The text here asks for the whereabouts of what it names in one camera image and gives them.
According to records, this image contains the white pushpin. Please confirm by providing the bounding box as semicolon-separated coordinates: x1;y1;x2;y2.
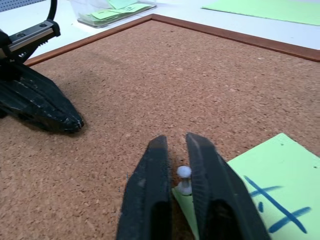
176;165;193;196

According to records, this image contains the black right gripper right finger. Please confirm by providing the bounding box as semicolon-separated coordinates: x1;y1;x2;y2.
184;132;272;240

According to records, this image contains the green note with blue marks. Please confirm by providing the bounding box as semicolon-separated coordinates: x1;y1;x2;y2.
171;132;320;240

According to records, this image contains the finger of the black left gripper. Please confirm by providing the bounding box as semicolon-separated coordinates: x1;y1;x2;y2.
0;79;81;134
9;62;85;126

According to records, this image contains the cork board with wooden frame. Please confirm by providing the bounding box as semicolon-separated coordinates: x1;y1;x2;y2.
0;13;320;240

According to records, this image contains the white perforated panel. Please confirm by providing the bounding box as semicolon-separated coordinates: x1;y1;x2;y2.
0;0;45;14

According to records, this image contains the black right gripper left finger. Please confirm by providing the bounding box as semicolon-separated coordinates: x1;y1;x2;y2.
116;134;173;240

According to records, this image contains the clear plastic box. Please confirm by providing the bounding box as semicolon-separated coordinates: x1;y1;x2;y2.
76;0;158;29

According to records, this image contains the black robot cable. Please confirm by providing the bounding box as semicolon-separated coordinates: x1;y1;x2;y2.
46;0;58;23

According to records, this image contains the large green paper sheet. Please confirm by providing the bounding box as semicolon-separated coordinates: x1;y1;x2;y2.
201;0;320;27

